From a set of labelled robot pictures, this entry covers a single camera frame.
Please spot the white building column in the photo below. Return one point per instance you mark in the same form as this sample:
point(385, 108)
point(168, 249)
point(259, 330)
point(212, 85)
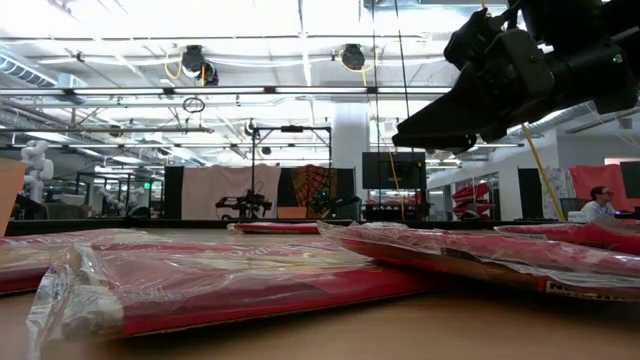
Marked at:
point(350, 150)

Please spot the black upright panel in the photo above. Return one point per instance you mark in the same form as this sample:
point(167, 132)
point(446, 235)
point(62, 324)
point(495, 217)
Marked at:
point(173, 192)

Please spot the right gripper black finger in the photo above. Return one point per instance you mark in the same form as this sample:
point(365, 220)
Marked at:
point(455, 110)
point(435, 142)

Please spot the small orange box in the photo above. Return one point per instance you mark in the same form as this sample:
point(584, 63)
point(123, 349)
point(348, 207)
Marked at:
point(292, 212)

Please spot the red cloth backdrop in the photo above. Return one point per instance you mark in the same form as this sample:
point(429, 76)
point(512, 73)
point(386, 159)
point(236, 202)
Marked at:
point(597, 175)

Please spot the dark monitor screen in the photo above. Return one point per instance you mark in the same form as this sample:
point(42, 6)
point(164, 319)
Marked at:
point(631, 179)

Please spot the white cloth backdrop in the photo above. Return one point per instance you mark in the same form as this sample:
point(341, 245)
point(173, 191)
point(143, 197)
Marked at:
point(210, 190)

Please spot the person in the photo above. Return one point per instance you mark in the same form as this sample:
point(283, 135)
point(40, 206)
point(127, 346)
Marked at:
point(599, 206)

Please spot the large black monitor screen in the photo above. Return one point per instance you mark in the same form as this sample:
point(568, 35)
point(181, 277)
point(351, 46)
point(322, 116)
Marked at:
point(380, 172)

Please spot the red striped wall panel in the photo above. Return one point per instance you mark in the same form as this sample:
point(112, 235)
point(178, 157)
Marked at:
point(470, 197)

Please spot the orange web pattern cloth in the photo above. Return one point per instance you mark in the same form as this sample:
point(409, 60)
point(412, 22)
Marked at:
point(312, 185)

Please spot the red Orville popcorn bag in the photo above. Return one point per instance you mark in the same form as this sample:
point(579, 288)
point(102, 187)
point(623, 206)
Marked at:
point(450, 250)
point(280, 228)
point(590, 235)
point(250, 295)
point(20, 265)

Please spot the black background robot arm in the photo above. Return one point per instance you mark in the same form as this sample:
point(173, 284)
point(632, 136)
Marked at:
point(245, 204)

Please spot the orange wooden basket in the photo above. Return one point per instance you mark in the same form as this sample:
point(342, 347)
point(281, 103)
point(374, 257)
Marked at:
point(10, 195)

